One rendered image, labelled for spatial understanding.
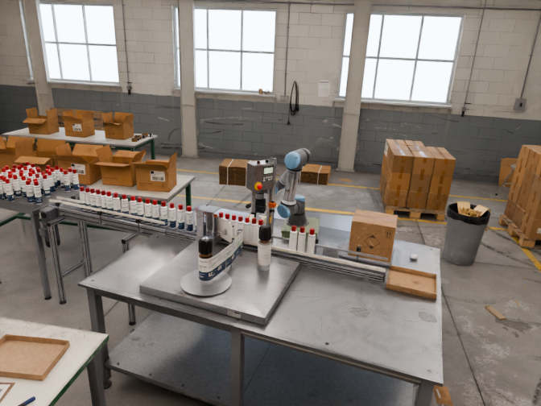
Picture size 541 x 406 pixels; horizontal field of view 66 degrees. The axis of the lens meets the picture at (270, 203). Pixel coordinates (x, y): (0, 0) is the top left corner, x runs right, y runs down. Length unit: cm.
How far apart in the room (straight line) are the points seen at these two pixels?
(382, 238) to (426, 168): 326
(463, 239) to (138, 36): 687
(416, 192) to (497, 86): 300
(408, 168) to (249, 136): 359
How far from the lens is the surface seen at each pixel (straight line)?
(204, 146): 880
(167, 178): 438
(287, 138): 835
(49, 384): 223
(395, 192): 619
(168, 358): 311
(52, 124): 755
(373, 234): 299
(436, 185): 625
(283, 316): 241
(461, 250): 513
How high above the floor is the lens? 224
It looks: 21 degrees down
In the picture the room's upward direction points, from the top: 3 degrees clockwise
